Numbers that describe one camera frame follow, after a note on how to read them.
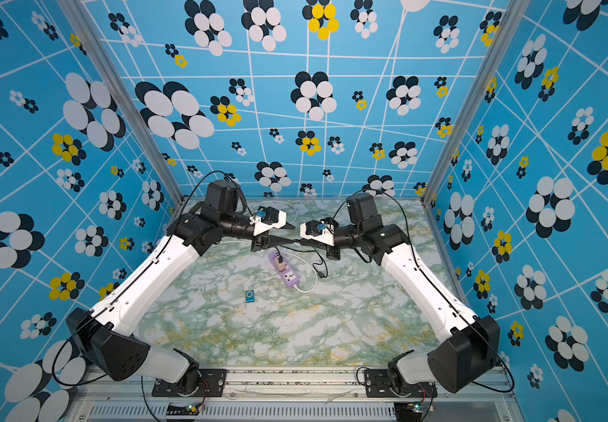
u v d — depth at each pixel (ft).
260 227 1.92
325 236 1.91
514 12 2.24
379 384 2.37
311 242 1.95
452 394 1.40
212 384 2.41
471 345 1.25
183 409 2.36
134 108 2.96
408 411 2.29
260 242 1.94
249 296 2.97
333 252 2.07
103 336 1.28
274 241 1.99
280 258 2.93
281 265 2.99
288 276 3.05
